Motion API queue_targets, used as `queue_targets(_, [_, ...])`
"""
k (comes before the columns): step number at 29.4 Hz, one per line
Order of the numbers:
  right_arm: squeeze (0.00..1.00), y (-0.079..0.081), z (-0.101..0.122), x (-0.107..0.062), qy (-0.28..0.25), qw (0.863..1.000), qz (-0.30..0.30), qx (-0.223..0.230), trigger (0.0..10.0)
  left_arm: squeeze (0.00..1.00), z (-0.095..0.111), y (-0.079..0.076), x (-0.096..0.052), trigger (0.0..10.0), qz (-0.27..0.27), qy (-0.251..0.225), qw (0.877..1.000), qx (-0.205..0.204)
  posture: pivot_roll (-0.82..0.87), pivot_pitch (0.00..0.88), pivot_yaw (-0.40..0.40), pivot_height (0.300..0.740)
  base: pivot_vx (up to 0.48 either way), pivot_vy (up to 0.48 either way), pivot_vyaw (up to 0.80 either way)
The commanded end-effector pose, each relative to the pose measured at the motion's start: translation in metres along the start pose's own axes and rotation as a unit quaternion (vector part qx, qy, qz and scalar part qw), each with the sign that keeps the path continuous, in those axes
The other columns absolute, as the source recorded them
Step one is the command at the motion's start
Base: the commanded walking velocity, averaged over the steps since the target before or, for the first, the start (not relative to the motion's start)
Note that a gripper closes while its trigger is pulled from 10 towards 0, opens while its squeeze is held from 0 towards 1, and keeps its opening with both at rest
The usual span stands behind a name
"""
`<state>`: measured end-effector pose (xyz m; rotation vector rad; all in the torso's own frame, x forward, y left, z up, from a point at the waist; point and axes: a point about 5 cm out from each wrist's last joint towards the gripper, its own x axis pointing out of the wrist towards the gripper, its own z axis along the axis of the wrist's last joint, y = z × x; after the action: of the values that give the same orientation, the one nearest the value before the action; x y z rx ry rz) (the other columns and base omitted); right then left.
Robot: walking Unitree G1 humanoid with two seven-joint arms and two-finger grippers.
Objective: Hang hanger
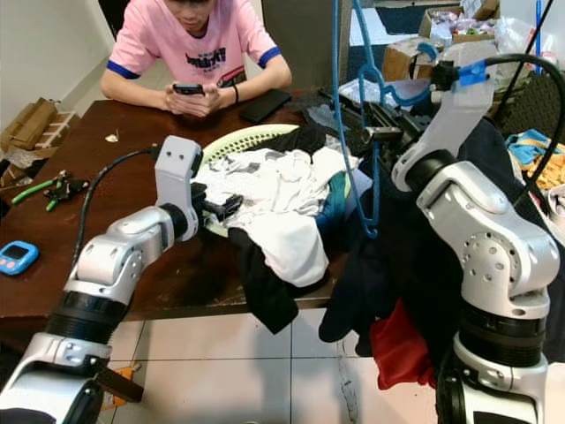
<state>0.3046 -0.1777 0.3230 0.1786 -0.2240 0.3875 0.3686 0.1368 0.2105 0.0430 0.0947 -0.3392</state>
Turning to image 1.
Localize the blue plastic hanger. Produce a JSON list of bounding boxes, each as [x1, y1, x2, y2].
[[331, 0, 438, 239]]

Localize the large black garment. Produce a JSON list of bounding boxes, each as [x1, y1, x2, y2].
[[318, 115, 565, 394]]

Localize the person left hand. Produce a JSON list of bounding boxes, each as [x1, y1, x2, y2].
[[192, 86, 224, 113]]

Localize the person right hand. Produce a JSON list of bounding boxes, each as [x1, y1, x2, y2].
[[164, 85, 192, 116]]

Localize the clear plastic tray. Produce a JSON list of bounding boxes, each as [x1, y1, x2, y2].
[[340, 78, 407, 111]]

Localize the closed cardboard box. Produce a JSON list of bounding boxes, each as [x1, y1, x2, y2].
[[381, 37, 433, 82]]

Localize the green laundry basket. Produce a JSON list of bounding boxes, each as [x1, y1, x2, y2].
[[201, 124, 363, 239]]

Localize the teal garment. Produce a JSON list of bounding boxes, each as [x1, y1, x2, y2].
[[322, 172, 350, 232]]

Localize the brown wooden table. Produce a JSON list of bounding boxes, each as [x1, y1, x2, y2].
[[0, 88, 565, 332]]

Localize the open cardboard box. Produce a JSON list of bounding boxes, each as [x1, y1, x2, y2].
[[419, 0, 501, 47]]

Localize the yellow and teal cloth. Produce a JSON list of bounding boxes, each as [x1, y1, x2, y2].
[[508, 128, 565, 191]]

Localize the crumpled plastic bag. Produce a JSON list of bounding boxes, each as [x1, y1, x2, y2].
[[490, 16, 539, 54]]

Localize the flat cardboard box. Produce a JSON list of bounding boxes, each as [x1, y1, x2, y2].
[[0, 97, 67, 155]]

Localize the person in pink shirt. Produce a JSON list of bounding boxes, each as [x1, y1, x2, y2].
[[99, 0, 292, 116]]

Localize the blue digital timer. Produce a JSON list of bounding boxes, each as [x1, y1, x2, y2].
[[0, 240, 41, 276]]

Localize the red garment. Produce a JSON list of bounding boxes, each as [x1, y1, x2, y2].
[[369, 296, 438, 391]]

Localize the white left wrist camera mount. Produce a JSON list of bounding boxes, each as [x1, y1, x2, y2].
[[154, 135, 204, 241]]

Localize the green handled black pliers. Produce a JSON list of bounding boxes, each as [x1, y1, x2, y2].
[[11, 170, 91, 213]]

